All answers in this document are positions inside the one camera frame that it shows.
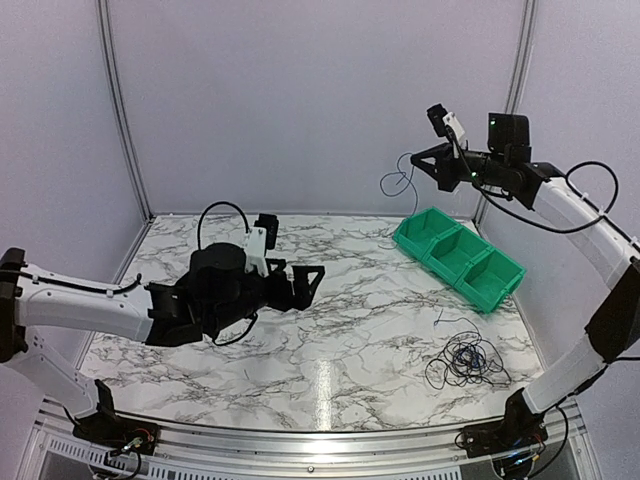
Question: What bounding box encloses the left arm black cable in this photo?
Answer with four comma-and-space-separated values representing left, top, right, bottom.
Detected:
197, 201, 251, 251

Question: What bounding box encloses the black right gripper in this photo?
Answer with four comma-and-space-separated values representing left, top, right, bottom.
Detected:
411, 140, 509, 192

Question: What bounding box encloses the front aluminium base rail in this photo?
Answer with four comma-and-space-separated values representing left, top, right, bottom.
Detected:
29, 394, 586, 480

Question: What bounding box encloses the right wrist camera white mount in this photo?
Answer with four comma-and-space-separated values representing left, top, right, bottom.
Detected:
426, 104, 466, 141

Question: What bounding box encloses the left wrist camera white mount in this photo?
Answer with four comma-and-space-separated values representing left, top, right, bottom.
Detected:
243, 213, 279, 277

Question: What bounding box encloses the left aluminium frame post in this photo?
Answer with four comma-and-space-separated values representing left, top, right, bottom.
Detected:
94, 0, 154, 222

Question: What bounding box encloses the green three-compartment plastic bin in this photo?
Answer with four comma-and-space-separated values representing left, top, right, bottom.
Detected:
393, 207, 526, 313

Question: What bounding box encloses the blue wire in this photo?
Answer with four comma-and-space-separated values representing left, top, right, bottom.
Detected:
378, 152, 421, 214

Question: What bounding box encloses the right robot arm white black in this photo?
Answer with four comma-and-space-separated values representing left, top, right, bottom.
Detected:
410, 104, 639, 458

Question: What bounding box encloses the aluminium frame post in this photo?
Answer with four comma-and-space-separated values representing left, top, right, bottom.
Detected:
94, 0, 154, 222
472, 0, 540, 226

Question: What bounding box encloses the right aluminium frame post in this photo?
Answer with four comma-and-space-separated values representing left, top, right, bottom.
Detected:
472, 0, 540, 226

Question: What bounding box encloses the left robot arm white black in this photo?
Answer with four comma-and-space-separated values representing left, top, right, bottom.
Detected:
1, 243, 325, 448

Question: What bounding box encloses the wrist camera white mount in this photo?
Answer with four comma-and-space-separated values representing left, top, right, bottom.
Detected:
243, 213, 279, 277
426, 104, 466, 141

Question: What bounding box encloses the black cable bundle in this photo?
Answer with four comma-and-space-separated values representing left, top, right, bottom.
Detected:
424, 332, 514, 391

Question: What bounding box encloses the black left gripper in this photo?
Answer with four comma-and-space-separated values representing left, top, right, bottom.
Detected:
208, 258, 326, 333

